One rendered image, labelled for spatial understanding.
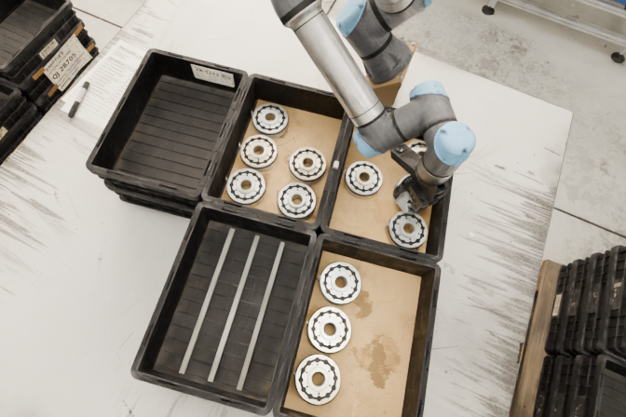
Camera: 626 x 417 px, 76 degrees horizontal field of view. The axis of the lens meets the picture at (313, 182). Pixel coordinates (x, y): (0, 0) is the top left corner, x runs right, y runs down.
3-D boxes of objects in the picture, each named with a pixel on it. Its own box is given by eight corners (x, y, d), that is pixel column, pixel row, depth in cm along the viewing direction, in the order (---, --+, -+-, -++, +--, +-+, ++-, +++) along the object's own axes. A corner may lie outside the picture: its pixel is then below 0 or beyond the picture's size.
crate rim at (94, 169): (151, 52, 117) (149, 46, 115) (251, 76, 116) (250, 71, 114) (86, 172, 101) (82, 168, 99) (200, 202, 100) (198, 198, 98)
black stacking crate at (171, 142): (161, 73, 126) (150, 48, 116) (252, 97, 125) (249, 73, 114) (103, 186, 110) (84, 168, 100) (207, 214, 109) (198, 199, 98)
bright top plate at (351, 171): (352, 156, 113) (352, 155, 113) (386, 168, 112) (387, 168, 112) (340, 187, 109) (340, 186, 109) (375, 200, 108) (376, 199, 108)
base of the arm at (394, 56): (374, 58, 135) (358, 35, 130) (415, 40, 125) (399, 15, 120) (365, 89, 128) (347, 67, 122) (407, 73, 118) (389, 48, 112)
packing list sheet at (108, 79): (115, 37, 144) (115, 36, 144) (171, 61, 142) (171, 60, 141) (55, 107, 132) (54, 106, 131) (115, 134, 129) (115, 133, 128)
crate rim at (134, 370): (200, 202, 100) (198, 199, 98) (318, 234, 98) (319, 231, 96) (130, 376, 84) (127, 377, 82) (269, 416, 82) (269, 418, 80)
